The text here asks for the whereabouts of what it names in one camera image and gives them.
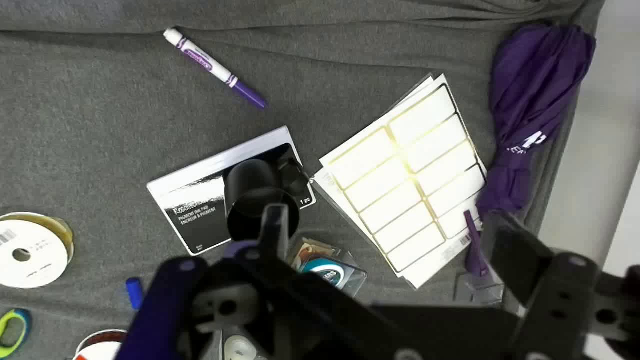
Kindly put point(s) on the black cup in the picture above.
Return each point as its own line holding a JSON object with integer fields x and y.
{"x": 251, "y": 191}

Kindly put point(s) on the white ribbon spool gold ribbon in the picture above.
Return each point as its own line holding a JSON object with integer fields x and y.
{"x": 33, "y": 246}

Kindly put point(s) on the purple marker white barrel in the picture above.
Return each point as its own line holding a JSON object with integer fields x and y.
{"x": 206, "y": 63}

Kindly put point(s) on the white label sheets stack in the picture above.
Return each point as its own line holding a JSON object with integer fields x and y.
{"x": 401, "y": 181}

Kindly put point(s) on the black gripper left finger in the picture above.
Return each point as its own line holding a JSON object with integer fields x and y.
{"x": 274, "y": 233}

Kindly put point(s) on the blue marker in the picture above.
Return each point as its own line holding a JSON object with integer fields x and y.
{"x": 135, "y": 293}

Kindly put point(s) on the orange and white ribbon spool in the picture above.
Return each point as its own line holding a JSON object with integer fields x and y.
{"x": 101, "y": 345}

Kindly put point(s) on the white tablet device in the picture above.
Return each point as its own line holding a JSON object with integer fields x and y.
{"x": 192, "y": 213}

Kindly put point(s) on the purple cloth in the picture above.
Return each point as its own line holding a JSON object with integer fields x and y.
{"x": 533, "y": 86}

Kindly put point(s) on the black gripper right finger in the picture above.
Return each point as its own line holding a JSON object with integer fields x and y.
{"x": 560, "y": 293}

